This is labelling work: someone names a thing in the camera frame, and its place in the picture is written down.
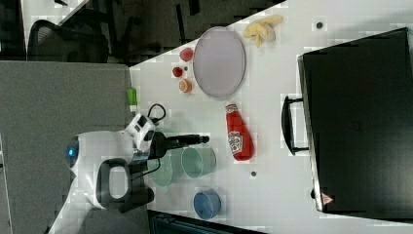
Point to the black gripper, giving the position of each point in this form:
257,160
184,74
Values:
159,143

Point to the red ketchup bottle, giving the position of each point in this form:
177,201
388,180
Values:
239,138

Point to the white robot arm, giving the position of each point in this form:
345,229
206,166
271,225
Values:
106,166

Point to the green cup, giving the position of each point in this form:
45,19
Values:
198,161

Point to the orange slice toy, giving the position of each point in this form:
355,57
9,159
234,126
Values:
185,86

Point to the blue cup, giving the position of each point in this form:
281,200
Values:
207,204

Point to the green marker object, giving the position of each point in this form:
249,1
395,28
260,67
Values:
132,100

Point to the red apple toy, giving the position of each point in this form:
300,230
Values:
177,72

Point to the black cylinder stand lower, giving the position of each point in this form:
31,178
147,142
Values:
140,197

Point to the dark storage bin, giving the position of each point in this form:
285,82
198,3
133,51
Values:
163,223

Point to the lavender round plate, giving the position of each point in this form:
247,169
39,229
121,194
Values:
219,62

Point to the red strawberry toy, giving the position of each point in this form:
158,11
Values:
186,54

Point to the peeled banana toy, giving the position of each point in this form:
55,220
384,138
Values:
263,30

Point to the black office chair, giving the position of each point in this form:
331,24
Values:
71,43

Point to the black toaster oven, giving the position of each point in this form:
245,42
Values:
357,101

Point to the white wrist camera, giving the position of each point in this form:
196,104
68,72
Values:
141,128

